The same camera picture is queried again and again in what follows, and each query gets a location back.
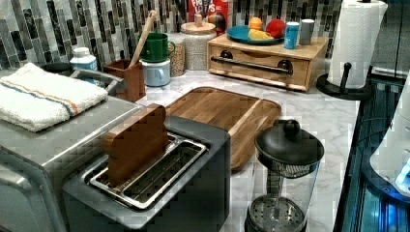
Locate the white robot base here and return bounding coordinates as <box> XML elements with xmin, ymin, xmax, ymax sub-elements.
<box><xmin>362</xmin><ymin>77</ymin><xmax>410</xmax><ymax>204</ymax></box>

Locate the wooden drawer cabinet box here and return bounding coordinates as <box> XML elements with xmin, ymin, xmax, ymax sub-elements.
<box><xmin>207</xmin><ymin>35</ymin><xmax>328</xmax><ymax>92</ymax></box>

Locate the wooden cutting board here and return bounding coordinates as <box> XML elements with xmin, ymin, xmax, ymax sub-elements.
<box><xmin>166</xmin><ymin>87</ymin><xmax>281</xmax><ymax>171</ymax></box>

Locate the glass jar with grains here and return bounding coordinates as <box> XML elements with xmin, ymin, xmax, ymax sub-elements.
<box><xmin>168</xmin><ymin>33</ymin><xmax>185</xmax><ymax>76</ymax></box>

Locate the light blue mug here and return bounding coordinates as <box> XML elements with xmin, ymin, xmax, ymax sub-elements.
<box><xmin>141</xmin><ymin>59</ymin><xmax>170</xmax><ymax>87</ymax></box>

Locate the black silver toaster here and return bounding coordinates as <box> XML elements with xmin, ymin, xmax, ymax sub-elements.
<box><xmin>63</xmin><ymin>116</ymin><xmax>230</xmax><ymax>232</ymax></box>

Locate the brown wooden utensil holder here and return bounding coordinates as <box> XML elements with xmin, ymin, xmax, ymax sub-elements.
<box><xmin>103</xmin><ymin>59</ymin><xmax>146</xmax><ymax>102</ymax></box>

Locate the wooden toast slice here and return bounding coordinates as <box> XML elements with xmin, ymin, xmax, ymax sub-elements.
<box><xmin>102</xmin><ymin>103</ymin><xmax>168</xmax><ymax>187</ymax></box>

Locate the white jar wooden lid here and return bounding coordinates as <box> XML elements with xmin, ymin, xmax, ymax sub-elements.
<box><xmin>181</xmin><ymin>14</ymin><xmax>217</xmax><ymax>71</ymax></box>

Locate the green mug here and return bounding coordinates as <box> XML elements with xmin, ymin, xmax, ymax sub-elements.
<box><xmin>139</xmin><ymin>32</ymin><xmax>176</xmax><ymax>63</ymax></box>

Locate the teal plate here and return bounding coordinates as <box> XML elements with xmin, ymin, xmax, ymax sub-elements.
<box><xmin>225</xmin><ymin>25</ymin><xmax>284</xmax><ymax>45</ymax></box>

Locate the glass french press black lid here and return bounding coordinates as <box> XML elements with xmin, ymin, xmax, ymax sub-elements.
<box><xmin>245</xmin><ymin>120</ymin><xmax>324</xmax><ymax>232</ymax></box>

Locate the yellow banana toy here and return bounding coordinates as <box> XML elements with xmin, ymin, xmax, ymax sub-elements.
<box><xmin>249</xmin><ymin>29</ymin><xmax>273</xmax><ymax>41</ymax></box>

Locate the orange fruit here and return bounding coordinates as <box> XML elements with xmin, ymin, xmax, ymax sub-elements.
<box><xmin>248</xmin><ymin>16</ymin><xmax>263</xmax><ymax>31</ymax></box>

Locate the red cereal box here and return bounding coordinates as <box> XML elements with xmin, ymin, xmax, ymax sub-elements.
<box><xmin>187</xmin><ymin>0</ymin><xmax>233</xmax><ymax>35</ymax></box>

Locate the wooden spoon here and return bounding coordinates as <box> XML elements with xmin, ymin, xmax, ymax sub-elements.
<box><xmin>129</xmin><ymin>10</ymin><xmax>157</xmax><ymax>67</ymax></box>

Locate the red apple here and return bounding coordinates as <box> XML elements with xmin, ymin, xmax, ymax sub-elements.
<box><xmin>266</xmin><ymin>19</ymin><xmax>286</xmax><ymax>39</ymax></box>

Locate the blue white can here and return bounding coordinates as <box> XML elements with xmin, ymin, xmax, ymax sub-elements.
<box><xmin>284</xmin><ymin>22</ymin><xmax>300</xmax><ymax>49</ymax></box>

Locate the grey shaker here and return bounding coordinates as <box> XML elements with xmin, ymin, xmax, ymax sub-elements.
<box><xmin>299</xmin><ymin>18</ymin><xmax>314</xmax><ymax>45</ymax></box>

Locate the white blue bottle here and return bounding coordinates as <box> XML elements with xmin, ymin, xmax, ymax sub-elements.
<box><xmin>70</xmin><ymin>47</ymin><xmax>98</xmax><ymax>71</ymax></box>

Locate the black paper towel holder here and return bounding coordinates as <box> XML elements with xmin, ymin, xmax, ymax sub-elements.
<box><xmin>316</xmin><ymin>63</ymin><xmax>372</xmax><ymax>101</ymax></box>

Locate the white striped towel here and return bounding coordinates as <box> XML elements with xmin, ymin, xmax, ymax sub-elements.
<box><xmin>0</xmin><ymin>63</ymin><xmax>108</xmax><ymax>132</ymax></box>

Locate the silver toaster oven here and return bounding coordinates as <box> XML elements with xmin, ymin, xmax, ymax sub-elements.
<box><xmin>0</xmin><ymin>97</ymin><xmax>143</xmax><ymax>232</ymax></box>

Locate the white paper towel roll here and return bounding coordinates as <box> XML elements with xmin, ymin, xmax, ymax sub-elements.
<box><xmin>328</xmin><ymin>0</ymin><xmax>388</xmax><ymax>89</ymax></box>

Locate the dark pan with handle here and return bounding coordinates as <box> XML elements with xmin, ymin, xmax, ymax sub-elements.
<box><xmin>41</xmin><ymin>63</ymin><xmax>127</xmax><ymax>96</ymax></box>

